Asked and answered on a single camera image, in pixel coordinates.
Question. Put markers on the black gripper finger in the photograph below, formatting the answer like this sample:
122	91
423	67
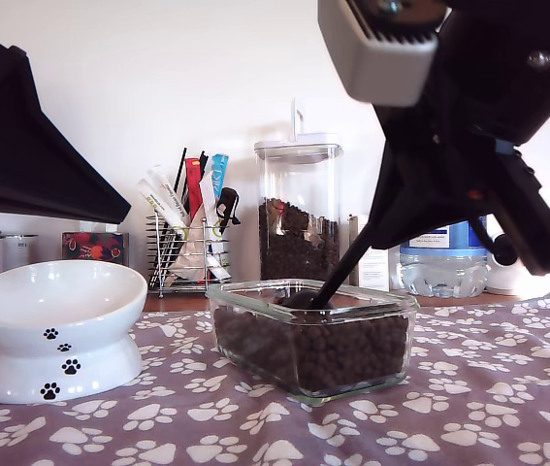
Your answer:
12	191
398	175
434	209
22	121

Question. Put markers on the black plastic measuring scoop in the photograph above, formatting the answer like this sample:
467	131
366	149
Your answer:
343	277

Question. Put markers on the white paw print cat bowl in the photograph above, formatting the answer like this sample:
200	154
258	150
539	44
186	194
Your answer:
61	291

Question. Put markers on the brown cat food kibble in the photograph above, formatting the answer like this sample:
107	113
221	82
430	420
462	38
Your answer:
284	242
342	354

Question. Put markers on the rectangular clear glass food dish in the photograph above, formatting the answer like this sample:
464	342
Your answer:
314	399

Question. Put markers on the silver tin can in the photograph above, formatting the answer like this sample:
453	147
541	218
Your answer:
22	250

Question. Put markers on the large clear water bottle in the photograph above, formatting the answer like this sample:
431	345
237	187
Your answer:
444	272

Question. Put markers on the small white cardboard box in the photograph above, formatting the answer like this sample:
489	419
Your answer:
376	272

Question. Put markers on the white tissue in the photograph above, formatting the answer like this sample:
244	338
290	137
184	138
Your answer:
100	228

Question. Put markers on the tall clear jar white lid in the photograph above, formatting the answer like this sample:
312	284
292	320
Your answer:
299	170

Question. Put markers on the red floral tissue box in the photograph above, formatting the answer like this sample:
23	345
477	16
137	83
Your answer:
95	250

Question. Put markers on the white sachet green lettering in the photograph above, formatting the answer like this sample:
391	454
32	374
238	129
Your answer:
158	206

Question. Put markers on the thin black stick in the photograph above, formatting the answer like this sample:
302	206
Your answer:
180	170
203	162

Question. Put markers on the black clip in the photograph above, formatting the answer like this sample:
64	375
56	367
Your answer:
228	196

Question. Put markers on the blue sachet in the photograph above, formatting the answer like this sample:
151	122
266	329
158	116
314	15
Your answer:
219	175

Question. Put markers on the beige paper packet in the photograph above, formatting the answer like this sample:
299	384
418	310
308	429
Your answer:
189	257

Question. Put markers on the purple paw print tablecloth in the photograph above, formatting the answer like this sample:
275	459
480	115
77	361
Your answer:
255	427

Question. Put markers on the small white round camera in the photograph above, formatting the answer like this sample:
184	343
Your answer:
500	282

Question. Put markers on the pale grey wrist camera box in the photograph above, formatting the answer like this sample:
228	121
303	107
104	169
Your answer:
376	63

